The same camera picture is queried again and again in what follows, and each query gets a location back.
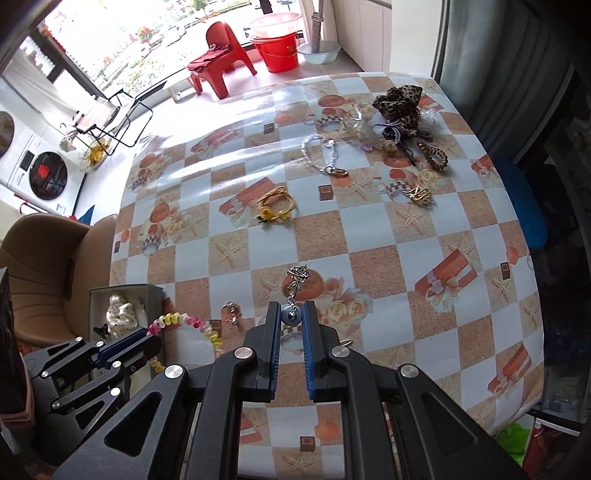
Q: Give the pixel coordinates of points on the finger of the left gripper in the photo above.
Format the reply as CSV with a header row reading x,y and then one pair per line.
x,y
139,341

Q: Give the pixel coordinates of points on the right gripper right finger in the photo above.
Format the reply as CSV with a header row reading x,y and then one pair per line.
x,y
396,423

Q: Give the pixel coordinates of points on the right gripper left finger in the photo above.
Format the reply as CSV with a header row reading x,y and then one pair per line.
x,y
185,423

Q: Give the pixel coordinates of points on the small silver earring clip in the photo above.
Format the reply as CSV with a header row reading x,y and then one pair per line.
x,y
231,313

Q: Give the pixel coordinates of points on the silver chain ball charm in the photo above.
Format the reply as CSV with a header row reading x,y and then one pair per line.
x,y
290,312

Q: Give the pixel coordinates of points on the white polka dot scrunchie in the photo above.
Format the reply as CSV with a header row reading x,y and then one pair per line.
x,y
124,316

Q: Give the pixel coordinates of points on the black claw hair clip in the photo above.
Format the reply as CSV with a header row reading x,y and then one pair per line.
x,y
103,332

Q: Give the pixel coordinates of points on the white felt lined tray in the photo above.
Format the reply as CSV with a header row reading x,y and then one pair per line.
x,y
149,295

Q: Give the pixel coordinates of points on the tan leather chair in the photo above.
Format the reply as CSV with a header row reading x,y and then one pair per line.
x,y
53,262

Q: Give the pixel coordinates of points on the white washing machine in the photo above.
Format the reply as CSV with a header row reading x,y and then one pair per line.
x,y
33,166

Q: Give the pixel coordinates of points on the black metal folding rack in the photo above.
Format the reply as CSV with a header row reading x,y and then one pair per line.
x,y
105,121

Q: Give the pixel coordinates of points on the gold metal hair clip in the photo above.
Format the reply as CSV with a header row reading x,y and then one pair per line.
x,y
419,195

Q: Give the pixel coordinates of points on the patterned vinyl tablecloth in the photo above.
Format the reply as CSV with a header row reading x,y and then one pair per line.
x,y
218,203

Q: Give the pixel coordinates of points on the black bobby pin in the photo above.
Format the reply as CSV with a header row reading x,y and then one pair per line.
x,y
402,145

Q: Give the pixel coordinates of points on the red plastic stool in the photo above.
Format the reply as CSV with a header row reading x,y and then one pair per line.
x,y
223,52

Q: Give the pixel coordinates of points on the transparent fish hair claw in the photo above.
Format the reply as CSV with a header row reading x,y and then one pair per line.
x,y
355,127

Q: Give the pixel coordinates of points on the leopard print scrunchie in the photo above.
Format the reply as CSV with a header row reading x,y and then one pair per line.
x,y
400,105

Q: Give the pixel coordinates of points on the red plastic bucket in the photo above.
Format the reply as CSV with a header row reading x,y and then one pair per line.
x,y
275,37

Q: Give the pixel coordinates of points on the white plastic basin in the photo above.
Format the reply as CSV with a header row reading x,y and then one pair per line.
x,y
327,52

